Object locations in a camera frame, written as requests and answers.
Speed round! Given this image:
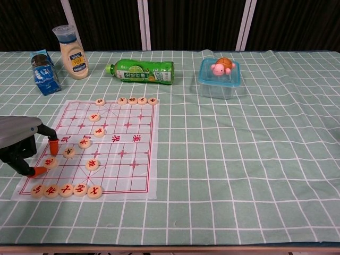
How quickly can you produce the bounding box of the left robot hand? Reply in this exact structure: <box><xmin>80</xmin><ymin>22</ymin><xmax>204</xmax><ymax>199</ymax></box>
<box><xmin>0</xmin><ymin>116</ymin><xmax>60</xmax><ymax>179</ymax></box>

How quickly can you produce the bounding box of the blue cookie box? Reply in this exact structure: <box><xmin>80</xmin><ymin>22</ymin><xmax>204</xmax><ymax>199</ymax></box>
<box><xmin>29</xmin><ymin>49</ymin><xmax>62</xmax><ymax>96</ymax></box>

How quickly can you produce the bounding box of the mayonnaise squeeze bottle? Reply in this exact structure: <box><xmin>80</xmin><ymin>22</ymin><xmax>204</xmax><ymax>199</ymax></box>
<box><xmin>52</xmin><ymin>24</ymin><xmax>89</xmax><ymax>80</ymax></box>

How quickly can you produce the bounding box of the dark partition panel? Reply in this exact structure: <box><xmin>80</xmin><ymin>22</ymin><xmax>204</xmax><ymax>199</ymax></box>
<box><xmin>248</xmin><ymin>0</ymin><xmax>340</xmax><ymax>53</ymax></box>
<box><xmin>147</xmin><ymin>0</ymin><xmax>247</xmax><ymax>51</ymax></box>
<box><xmin>71</xmin><ymin>0</ymin><xmax>144</xmax><ymax>51</ymax></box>
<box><xmin>0</xmin><ymin>0</ymin><xmax>67</xmax><ymax>53</ymax></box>

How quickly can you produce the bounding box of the translucent Chinese chess board sheet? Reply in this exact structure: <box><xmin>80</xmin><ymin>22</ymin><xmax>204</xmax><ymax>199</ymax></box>
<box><xmin>11</xmin><ymin>98</ymin><xmax>160</xmax><ymax>201</ymax></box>

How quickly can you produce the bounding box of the green drink bottle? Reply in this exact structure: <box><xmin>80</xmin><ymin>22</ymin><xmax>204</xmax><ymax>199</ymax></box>
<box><xmin>105</xmin><ymin>58</ymin><xmax>175</xmax><ymax>86</ymax></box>

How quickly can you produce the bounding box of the green checked tablecloth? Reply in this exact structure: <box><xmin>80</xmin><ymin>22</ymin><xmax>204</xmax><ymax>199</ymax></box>
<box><xmin>0</xmin><ymin>49</ymin><xmax>340</xmax><ymax>247</ymax></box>

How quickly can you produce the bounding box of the clear container with blue lid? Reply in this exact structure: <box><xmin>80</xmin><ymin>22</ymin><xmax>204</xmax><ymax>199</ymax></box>
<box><xmin>198</xmin><ymin>57</ymin><xmax>242</xmax><ymax>100</ymax></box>

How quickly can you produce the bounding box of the pink turtle toy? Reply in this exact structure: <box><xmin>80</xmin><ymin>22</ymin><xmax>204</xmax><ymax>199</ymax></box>
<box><xmin>210</xmin><ymin>57</ymin><xmax>236</xmax><ymax>77</ymax></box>

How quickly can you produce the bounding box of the white partition frame post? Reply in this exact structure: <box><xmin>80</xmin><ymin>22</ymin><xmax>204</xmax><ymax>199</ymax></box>
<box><xmin>137</xmin><ymin>0</ymin><xmax>152</xmax><ymax>51</ymax></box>
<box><xmin>59</xmin><ymin>0</ymin><xmax>85</xmax><ymax>52</ymax></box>
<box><xmin>235</xmin><ymin>0</ymin><xmax>258</xmax><ymax>51</ymax></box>

